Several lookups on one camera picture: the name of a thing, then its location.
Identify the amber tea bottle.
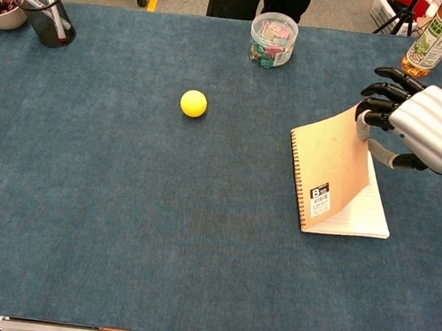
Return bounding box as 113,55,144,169
399,0,442,82

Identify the yellow ball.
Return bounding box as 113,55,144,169
178,88,210,120

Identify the white plastic crate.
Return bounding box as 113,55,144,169
368,0,421,38

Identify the black mesh pen holder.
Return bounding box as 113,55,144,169
17,0,81,51

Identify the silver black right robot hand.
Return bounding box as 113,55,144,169
348,63,442,193

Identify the black tripod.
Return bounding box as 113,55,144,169
372,0,422,39

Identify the yellow spiral notebook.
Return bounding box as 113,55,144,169
279,97,404,242

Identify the blue table mat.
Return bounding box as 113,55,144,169
0,0,442,331

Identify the clear jar of binder clips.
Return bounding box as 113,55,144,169
246,10,301,72

